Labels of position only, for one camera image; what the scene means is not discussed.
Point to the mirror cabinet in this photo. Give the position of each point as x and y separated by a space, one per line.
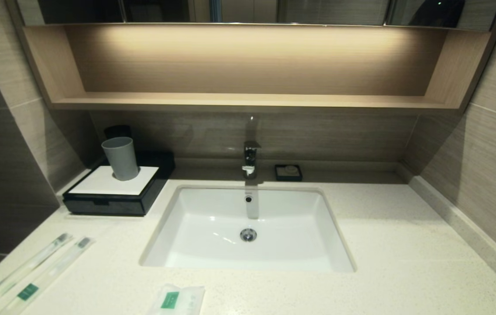
318 11

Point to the black soap dish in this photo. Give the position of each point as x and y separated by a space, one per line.
279 175

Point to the white rectangular board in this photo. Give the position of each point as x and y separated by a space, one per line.
94 184

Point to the wrapped toothbrush plain packet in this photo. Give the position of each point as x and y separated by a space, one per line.
33 261

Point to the white ceramic sink basin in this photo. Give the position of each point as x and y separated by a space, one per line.
204 238

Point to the small sachet green label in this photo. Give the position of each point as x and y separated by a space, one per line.
171 300

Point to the wrapped toothbrush green label packet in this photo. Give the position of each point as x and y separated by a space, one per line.
27 292

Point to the black plastic cup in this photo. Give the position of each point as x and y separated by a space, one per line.
117 131

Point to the chrome sink drain stopper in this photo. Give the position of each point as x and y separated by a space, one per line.
248 235

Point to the round beige soap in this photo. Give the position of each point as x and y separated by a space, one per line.
291 169

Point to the wooden wall shelf niche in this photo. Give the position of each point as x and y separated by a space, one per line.
248 101

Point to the grey plastic cup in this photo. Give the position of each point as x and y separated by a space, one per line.
121 159

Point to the black amenity tray box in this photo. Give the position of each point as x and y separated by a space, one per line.
107 207

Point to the chrome faucet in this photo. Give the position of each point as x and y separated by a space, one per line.
251 157

